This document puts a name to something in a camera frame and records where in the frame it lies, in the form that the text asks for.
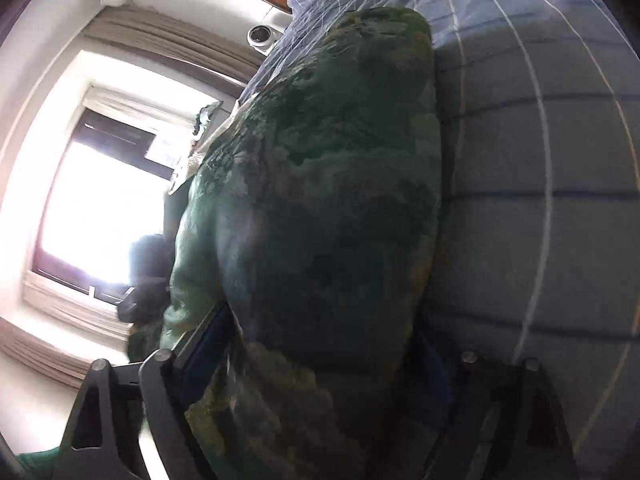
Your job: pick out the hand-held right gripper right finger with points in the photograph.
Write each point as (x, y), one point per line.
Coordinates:
(432, 365)

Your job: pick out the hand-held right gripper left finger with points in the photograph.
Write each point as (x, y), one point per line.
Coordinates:
(207, 345)

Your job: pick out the green floral garment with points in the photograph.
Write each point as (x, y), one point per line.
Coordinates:
(325, 210)

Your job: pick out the brown curtain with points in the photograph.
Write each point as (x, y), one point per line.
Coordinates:
(165, 40)
(55, 355)

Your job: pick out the white drawer cabinet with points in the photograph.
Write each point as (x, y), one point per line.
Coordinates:
(200, 155)

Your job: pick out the blue checked bedsheet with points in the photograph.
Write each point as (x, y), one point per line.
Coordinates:
(525, 135)

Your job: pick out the white round fan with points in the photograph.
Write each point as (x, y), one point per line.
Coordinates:
(261, 36)

